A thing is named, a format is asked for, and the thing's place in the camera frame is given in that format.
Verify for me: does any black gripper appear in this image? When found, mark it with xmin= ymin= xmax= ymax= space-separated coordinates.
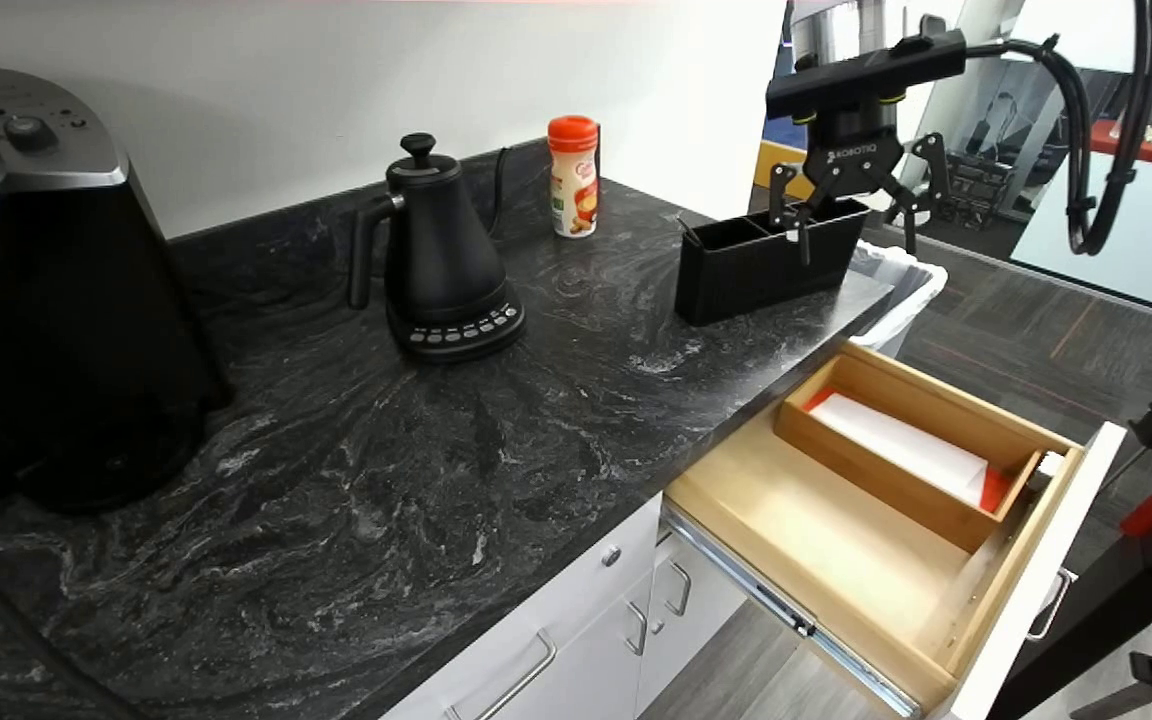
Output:
xmin=767 ymin=101 xmax=948 ymax=255

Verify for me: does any black cutlery box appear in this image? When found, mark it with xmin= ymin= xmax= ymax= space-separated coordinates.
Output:
xmin=677 ymin=197 xmax=873 ymax=329

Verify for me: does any wooden drawer white front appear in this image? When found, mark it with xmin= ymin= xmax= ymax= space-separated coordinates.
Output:
xmin=662 ymin=338 xmax=1131 ymax=720

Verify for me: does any white bin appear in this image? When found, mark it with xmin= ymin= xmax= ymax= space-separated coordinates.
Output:
xmin=849 ymin=241 xmax=951 ymax=359

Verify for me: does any white paper sheet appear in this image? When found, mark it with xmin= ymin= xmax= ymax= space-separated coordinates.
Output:
xmin=808 ymin=388 xmax=993 ymax=501

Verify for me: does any white table red top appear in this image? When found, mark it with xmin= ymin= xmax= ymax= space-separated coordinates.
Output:
xmin=1007 ymin=116 xmax=1152 ymax=307

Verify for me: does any orange lid canister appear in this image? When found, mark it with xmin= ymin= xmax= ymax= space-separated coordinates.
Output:
xmin=543 ymin=113 xmax=605 ymax=244

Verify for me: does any wooden organizer tray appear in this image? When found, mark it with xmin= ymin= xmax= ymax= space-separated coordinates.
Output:
xmin=767 ymin=338 xmax=1086 ymax=557

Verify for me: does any orange tray liner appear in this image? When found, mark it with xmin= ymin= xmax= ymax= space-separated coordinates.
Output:
xmin=971 ymin=462 xmax=1016 ymax=521

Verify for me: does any black gooseneck kettle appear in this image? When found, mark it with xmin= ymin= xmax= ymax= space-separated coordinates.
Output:
xmin=343 ymin=128 xmax=516 ymax=333

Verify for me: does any black kettle base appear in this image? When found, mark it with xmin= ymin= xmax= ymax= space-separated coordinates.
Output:
xmin=390 ymin=297 xmax=530 ymax=364

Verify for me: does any white cabinet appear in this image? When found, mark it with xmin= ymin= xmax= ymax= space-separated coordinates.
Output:
xmin=380 ymin=492 xmax=753 ymax=720

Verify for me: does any black coffee machine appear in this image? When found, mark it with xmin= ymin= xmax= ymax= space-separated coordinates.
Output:
xmin=0 ymin=65 xmax=234 ymax=521

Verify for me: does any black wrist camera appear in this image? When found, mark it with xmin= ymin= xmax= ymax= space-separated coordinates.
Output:
xmin=762 ymin=32 xmax=971 ymax=126

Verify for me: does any black cable hose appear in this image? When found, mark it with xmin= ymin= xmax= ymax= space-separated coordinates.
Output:
xmin=958 ymin=0 xmax=1152 ymax=259

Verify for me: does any small silver cabinet handle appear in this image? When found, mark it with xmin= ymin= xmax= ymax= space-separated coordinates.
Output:
xmin=662 ymin=557 xmax=694 ymax=622
xmin=618 ymin=598 xmax=655 ymax=659

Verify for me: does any large silver cabinet handle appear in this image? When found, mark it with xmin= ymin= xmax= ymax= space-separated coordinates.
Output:
xmin=470 ymin=633 xmax=561 ymax=720

